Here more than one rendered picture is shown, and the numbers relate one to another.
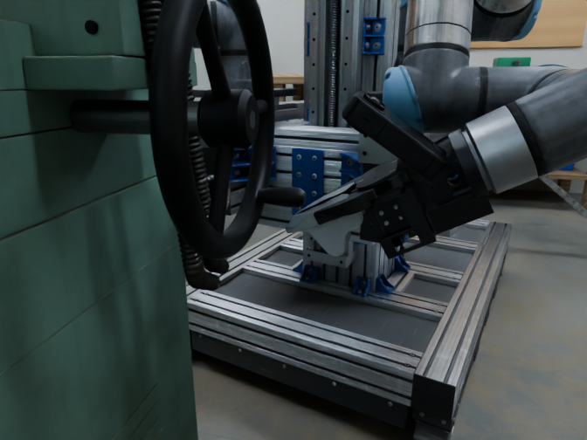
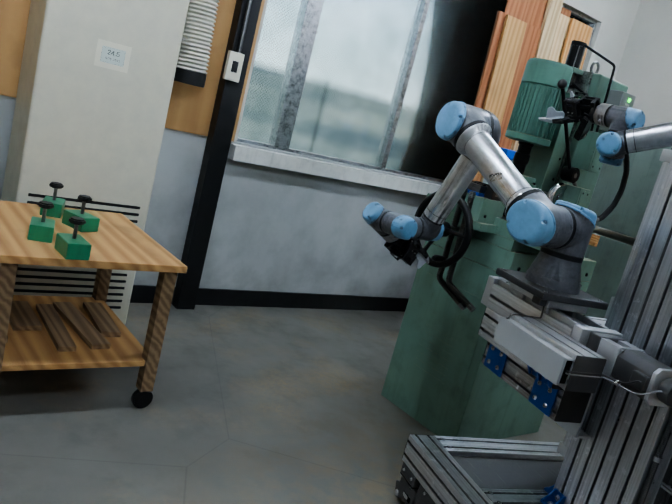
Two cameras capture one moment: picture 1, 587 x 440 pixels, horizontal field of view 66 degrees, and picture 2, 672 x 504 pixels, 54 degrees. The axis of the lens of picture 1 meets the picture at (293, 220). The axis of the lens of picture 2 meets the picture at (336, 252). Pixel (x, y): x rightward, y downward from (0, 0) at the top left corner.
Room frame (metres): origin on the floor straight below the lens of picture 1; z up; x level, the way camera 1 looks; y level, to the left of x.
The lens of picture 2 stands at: (1.67, -2.11, 1.13)
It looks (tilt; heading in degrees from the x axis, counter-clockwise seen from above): 12 degrees down; 127
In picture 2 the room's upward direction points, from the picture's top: 15 degrees clockwise
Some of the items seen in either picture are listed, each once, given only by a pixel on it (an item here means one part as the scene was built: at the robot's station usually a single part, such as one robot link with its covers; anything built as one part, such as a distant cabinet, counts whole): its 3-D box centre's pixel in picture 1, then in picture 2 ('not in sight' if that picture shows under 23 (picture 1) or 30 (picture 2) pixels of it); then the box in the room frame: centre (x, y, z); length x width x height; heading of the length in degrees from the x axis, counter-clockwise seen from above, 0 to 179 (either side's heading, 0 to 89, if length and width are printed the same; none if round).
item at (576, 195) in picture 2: not in sight; (571, 201); (0.74, 0.55, 1.02); 0.09 x 0.07 x 0.12; 168
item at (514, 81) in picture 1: (534, 101); (402, 226); (0.52, -0.27, 0.82); 0.11 x 0.11 x 0.08; 76
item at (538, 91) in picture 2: not in sight; (538, 103); (0.54, 0.40, 1.35); 0.18 x 0.18 x 0.31
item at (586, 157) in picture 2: not in sight; (591, 151); (0.74, 0.58, 1.22); 0.09 x 0.08 x 0.15; 78
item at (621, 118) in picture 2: not in sight; (624, 119); (0.94, 0.21, 1.34); 0.11 x 0.08 x 0.09; 168
